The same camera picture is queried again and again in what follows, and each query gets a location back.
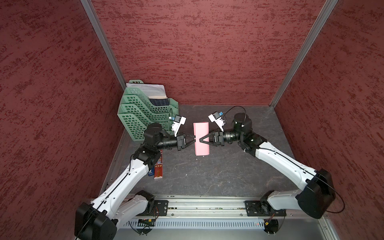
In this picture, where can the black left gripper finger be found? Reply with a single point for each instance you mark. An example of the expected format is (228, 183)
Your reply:
(190, 137)
(187, 144)

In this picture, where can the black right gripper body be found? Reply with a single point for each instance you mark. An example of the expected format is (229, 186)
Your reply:
(220, 138)

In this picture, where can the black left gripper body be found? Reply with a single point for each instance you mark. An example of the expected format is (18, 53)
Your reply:
(179, 142)

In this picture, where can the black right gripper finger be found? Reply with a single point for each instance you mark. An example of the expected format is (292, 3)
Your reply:
(207, 142)
(207, 138)

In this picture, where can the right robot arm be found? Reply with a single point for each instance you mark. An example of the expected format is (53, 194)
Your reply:
(315, 190)

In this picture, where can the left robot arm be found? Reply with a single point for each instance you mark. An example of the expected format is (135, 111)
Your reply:
(103, 217)

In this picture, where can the red pencil box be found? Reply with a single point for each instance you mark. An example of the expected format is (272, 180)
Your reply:
(158, 168)

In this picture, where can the dark blue book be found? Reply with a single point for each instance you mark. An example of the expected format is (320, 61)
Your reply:
(160, 102)

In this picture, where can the blue pen box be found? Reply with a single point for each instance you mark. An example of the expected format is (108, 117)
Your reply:
(151, 172)

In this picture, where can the green plastic file organizer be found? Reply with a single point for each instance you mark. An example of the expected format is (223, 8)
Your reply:
(136, 112)

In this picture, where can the white papers in organizer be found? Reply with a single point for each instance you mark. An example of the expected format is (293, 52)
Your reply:
(151, 91)

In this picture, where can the perforated metal vent strip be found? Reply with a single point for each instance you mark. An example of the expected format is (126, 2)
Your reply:
(209, 224)

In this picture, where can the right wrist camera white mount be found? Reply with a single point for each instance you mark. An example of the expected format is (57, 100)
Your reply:
(217, 117)

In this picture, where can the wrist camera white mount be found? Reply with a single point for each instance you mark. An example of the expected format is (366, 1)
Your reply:
(217, 117)
(178, 121)

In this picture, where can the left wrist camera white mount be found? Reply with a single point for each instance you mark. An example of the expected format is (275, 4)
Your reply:
(178, 121)

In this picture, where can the aluminium front rail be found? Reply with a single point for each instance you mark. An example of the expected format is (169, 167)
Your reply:
(196, 207)

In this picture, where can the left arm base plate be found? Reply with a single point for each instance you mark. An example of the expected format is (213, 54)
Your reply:
(158, 208)

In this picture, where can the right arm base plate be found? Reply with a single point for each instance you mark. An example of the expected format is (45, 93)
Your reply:
(262, 209)

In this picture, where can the left corner aluminium post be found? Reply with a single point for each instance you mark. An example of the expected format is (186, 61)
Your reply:
(97, 26)

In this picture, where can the corner aluminium post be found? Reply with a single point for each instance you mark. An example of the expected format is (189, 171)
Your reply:
(315, 30)
(97, 26)

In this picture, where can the right corner aluminium post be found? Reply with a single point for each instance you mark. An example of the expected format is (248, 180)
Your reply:
(315, 30)

